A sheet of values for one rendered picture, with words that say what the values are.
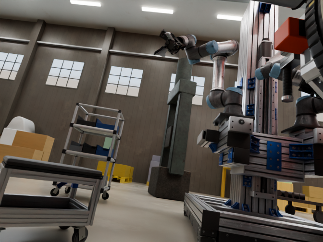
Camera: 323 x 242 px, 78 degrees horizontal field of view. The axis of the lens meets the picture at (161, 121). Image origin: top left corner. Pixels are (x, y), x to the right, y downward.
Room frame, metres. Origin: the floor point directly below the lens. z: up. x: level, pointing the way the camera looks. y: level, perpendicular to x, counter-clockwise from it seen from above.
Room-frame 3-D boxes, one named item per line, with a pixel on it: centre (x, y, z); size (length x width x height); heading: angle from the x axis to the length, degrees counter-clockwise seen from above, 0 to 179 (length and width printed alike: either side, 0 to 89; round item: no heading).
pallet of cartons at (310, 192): (6.60, -4.82, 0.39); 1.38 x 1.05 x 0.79; 88
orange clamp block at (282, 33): (0.53, -0.37, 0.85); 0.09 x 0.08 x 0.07; 92
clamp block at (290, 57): (0.74, -0.51, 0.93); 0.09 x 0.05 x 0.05; 2
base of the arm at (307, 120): (1.29, -0.98, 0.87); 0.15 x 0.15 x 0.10
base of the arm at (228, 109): (1.33, -0.49, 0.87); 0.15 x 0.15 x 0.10
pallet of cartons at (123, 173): (6.66, 1.15, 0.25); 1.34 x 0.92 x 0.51; 177
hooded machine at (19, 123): (7.64, 5.13, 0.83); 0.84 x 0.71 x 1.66; 85
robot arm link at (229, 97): (1.33, -0.48, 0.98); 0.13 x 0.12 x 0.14; 41
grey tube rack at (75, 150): (2.35, 0.72, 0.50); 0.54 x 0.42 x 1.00; 92
